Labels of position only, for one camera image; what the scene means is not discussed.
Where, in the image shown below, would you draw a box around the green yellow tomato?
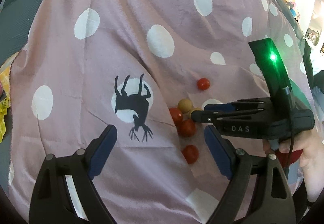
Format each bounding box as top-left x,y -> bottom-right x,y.
188,108 -> 203,119

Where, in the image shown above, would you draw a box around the red cherry tomato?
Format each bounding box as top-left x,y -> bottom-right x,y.
181,145 -> 199,164
197,78 -> 210,91
169,108 -> 183,127
177,119 -> 197,138

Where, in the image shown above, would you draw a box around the yellow cherry tomato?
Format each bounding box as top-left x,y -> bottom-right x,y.
177,98 -> 193,114

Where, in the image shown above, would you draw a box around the right hand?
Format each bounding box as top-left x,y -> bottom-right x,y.
262,127 -> 324,204

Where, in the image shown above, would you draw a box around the pink polka dot blanket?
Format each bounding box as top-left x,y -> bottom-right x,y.
8,0 -> 315,224

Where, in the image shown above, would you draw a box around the yellow plastic bag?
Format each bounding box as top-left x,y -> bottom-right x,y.
0,63 -> 11,142

